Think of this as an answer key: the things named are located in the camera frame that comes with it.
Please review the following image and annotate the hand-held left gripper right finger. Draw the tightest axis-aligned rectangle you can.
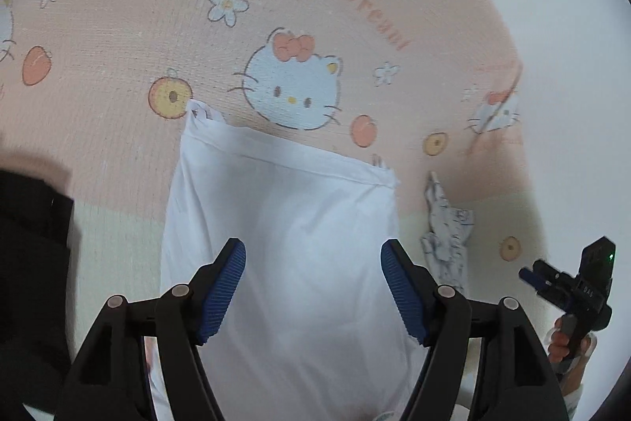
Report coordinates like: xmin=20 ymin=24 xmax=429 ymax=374
xmin=379 ymin=238 xmax=568 ymax=421

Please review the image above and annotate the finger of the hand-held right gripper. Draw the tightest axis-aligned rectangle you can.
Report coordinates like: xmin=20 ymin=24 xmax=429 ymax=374
xmin=519 ymin=267 xmax=563 ymax=301
xmin=533 ymin=258 xmax=565 ymax=278

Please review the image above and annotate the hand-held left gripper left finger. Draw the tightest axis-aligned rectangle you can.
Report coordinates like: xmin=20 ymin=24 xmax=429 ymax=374
xmin=53 ymin=238 xmax=247 ymax=421

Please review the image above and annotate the white shirt with navy trim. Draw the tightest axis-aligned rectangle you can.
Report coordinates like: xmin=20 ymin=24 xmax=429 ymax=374
xmin=148 ymin=99 xmax=429 ymax=421

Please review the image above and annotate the person's right forearm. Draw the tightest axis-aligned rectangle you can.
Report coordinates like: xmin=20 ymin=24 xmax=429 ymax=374
xmin=554 ymin=354 xmax=587 ymax=397

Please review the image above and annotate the person's right hand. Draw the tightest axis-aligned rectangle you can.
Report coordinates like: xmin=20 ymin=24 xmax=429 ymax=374
xmin=546 ymin=315 xmax=592 ymax=365

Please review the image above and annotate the small white printed cloth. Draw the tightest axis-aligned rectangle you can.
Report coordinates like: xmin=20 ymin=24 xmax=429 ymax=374
xmin=419 ymin=171 xmax=476 ymax=291

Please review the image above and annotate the black folded garment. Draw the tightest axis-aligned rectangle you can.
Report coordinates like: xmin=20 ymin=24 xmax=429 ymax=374
xmin=0 ymin=167 xmax=75 ymax=421

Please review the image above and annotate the pink and cream cartoon blanket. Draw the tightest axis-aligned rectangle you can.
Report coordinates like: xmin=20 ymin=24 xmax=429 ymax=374
xmin=0 ymin=0 xmax=553 ymax=421

